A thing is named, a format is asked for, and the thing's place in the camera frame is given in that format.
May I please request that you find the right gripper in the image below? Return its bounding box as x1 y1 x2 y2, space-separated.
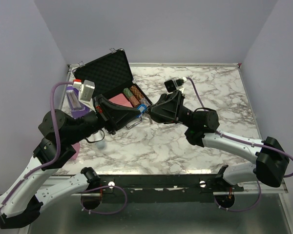
143 90 195 129

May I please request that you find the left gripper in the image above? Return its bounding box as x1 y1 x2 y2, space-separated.
67 94 142 144

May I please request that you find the blue key tag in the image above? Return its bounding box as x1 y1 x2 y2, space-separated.
137 104 147 114

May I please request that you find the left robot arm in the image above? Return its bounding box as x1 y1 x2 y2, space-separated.
0 95 140 229

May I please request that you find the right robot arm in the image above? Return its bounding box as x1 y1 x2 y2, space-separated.
149 90 289 191

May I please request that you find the pink playing card deck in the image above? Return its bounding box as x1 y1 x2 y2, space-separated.
109 94 132 107

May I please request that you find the small grey ball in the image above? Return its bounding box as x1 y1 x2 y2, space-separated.
95 140 106 150

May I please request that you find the black poker chip case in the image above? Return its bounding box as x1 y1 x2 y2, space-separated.
72 48 154 130

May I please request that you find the purple metronome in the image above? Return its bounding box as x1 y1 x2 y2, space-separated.
66 86 90 119

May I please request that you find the pink box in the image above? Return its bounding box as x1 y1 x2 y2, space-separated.
70 143 80 160

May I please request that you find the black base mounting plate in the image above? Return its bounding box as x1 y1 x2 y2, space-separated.
70 174 245 203

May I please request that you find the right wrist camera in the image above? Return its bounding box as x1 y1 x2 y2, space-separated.
164 78 185 93

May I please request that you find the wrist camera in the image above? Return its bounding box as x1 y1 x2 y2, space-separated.
79 80 95 110
164 78 185 93

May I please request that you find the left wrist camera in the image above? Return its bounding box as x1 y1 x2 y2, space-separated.
79 80 95 110

